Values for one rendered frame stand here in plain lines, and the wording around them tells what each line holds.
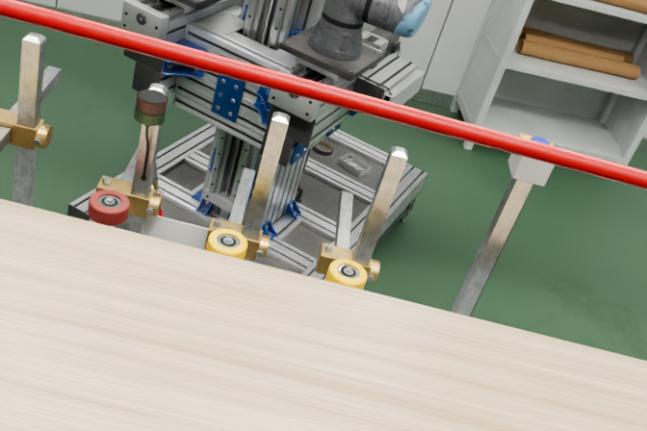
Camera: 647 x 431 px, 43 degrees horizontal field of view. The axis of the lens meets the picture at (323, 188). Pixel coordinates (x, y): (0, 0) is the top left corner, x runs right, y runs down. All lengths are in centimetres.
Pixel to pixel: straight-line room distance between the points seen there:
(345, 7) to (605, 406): 116
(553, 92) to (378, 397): 355
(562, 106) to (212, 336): 368
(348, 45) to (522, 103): 268
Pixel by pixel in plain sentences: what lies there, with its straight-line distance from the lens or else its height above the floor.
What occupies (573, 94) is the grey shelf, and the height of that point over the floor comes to 25.
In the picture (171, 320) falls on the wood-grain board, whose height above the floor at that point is 90.
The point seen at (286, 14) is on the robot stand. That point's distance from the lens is 238.
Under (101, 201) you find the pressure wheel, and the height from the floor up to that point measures 90.
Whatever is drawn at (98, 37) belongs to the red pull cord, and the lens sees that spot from 36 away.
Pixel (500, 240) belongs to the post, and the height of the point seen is 99.
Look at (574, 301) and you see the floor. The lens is 356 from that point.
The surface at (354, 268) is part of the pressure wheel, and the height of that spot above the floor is 90.
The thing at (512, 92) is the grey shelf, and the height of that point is 18.
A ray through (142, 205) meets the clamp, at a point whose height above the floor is 85.
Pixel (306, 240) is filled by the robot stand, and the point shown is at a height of 21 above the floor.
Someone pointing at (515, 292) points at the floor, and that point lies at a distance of 343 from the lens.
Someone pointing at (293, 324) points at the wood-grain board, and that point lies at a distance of 150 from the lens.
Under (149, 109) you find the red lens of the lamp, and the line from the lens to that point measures 159.
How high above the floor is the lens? 190
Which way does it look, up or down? 32 degrees down
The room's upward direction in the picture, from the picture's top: 17 degrees clockwise
